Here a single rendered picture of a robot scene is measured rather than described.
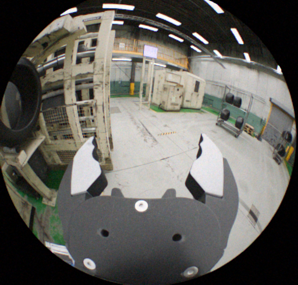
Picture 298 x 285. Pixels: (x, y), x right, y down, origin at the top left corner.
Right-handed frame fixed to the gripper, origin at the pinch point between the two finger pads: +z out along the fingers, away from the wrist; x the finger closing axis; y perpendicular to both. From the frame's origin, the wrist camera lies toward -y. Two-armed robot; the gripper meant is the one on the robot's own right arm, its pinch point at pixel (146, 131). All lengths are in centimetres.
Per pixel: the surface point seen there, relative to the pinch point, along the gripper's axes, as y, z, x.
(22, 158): 12, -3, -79
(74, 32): -64, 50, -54
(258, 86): -160, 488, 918
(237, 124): 100, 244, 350
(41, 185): 63, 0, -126
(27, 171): 35, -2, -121
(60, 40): -62, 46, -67
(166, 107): 96, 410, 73
